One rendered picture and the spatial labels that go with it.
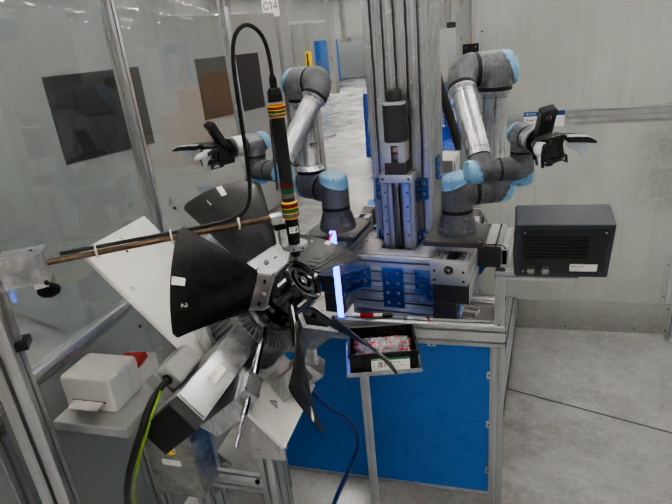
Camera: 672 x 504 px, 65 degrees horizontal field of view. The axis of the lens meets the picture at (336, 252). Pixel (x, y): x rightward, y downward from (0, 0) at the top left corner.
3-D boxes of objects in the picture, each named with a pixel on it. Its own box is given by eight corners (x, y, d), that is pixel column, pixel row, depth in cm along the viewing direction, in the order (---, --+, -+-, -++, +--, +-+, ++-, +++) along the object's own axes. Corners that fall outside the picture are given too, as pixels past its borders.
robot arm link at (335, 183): (335, 211, 210) (331, 177, 205) (313, 206, 219) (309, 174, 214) (356, 203, 217) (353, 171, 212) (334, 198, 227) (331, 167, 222)
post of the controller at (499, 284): (494, 326, 171) (495, 270, 164) (494, 321, 174) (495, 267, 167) (504, 326, 170) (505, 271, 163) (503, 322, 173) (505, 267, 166)
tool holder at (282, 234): (278, 255, 135) (272, 219, 131) (271, 247, 141) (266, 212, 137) (311, 248, 137) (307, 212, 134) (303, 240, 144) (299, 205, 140)
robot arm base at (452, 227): (441, 224, 212) (441, 201, 209) (480, 226, 207) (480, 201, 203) (433, 238, 200) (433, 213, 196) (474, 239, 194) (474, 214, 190)
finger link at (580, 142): (603, 155, 140) (569, 155, 147) (602, 133, 137) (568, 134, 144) (597, 159, 138) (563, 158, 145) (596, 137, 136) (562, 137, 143)
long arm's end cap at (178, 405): (147, 420, 110) (177, 394, 105) (173, 444, 111) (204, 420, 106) (138, 430, 107) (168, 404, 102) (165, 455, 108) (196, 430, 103)
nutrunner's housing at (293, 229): (291, 259, 138) (265, 76, 121) (287, 254, 142) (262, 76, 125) (305, 256, 139) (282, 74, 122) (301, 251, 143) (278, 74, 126)
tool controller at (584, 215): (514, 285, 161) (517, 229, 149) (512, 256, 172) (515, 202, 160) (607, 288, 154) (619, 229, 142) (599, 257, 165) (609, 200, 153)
